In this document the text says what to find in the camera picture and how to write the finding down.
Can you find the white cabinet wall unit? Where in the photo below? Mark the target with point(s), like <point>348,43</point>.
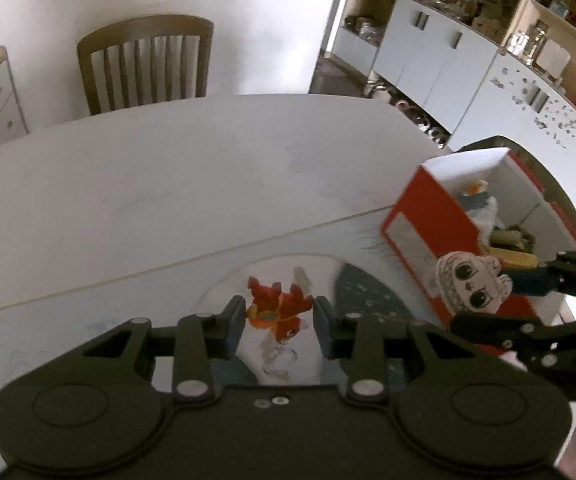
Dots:
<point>474,68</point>

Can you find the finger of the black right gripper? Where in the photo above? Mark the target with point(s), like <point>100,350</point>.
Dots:
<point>496,331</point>
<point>558,275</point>

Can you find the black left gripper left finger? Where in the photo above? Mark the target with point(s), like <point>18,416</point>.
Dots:
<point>121,361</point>

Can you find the dark wooden chair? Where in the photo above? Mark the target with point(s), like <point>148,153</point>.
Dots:
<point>145,60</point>

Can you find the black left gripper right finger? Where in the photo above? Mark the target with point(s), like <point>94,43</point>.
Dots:
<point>366,343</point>

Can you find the yellow small carton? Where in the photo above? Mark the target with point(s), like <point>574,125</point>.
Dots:
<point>512,259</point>

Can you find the red and white cardboard box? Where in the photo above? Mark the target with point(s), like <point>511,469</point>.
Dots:
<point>430,219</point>

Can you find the red dragon keychain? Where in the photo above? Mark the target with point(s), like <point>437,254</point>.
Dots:
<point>277,311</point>

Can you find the white bunny plush toy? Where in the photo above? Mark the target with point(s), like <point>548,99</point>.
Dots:
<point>471,283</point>

